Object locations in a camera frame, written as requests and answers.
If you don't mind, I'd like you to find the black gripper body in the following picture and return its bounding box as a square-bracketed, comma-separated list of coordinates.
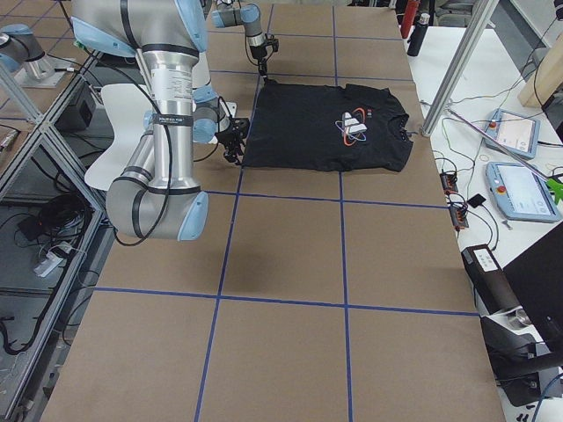
[216, 117, 250, 152]
[246, 33, 279, 66]

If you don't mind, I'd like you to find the black printed t-shirt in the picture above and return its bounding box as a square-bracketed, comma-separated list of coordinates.
[243, 82, 413, 172]

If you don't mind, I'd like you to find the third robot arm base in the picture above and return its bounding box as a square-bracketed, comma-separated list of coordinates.
[1, 24, 67, 88]

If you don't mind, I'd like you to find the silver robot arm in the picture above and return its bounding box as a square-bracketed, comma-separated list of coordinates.
[71, 1, 226, 241]
[211, 1, 279, 81]

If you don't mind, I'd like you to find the red bottle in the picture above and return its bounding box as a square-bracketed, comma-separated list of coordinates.
[400, 0, 420, 39]

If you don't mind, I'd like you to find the black power adapter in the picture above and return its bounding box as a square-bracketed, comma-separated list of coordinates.
[55, 85, 96, 132]

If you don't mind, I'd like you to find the black water bottle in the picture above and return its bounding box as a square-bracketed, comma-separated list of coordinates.
[406, 13, 430, 57]

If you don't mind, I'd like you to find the white power strip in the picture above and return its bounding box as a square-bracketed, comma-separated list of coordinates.
[33, 244, 71, 278]

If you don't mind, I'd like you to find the orange terminal block far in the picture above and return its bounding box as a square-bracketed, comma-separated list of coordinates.
[440, 171, 459, 194]

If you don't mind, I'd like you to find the far teach pendant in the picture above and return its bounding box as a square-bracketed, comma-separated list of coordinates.
[484, 108, 540, 160]

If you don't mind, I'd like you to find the teach pendant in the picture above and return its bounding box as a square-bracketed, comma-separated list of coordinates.
[486, 162, 562, 222]
[484, 108, 540, 160]

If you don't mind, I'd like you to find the near teach pendant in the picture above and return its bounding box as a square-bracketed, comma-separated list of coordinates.
[486, 162, 562, 222]

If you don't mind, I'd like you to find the black box device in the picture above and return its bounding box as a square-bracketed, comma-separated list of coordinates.
[461, 244, 521, 314]

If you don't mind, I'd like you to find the metal reacher grabber tool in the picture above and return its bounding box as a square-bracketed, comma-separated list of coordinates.
[446, 107, 562, 204]

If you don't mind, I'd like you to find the black monitor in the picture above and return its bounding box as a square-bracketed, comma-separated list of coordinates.
[503, 225, 562, 351]

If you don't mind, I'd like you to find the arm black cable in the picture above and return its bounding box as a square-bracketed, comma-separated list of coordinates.
[77, 43, 221, 247]

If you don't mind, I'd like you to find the aluminium frame post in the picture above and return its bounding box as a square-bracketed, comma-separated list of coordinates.
[420, 0, 499, 137]

